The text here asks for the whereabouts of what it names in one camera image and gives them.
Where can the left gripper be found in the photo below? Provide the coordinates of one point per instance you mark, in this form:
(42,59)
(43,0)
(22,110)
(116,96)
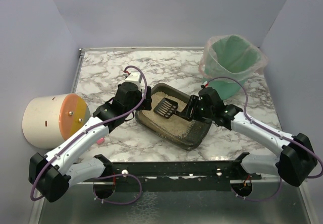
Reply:
(147,98)

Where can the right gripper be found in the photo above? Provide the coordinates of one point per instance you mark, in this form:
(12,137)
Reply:
(194,105)

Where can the black litter scoop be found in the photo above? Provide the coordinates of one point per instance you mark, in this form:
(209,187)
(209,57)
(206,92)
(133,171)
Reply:
(167,108)

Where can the dark grey litter box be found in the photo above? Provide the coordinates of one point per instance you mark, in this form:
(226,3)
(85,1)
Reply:
(186,135)

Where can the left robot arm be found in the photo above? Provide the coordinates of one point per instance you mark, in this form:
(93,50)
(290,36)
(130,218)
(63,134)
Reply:
(54,173)

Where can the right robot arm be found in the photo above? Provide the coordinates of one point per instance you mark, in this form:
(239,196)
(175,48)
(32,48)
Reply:
(293,157)

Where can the small pink object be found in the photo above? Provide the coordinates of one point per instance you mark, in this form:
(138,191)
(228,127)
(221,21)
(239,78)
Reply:
(100,141)

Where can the green trash bin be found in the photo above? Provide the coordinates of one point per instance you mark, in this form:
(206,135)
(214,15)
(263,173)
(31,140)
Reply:
(224,82)

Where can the clear plastic bin liner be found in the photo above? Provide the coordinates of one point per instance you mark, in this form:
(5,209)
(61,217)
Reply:
(227,57)

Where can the cream cylinder with orange lid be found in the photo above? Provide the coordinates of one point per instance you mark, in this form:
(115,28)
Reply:
(50,120)

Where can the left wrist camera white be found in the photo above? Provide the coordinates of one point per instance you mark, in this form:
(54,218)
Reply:
(135,78)

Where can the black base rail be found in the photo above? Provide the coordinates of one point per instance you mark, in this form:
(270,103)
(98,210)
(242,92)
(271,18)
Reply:
(185,175)

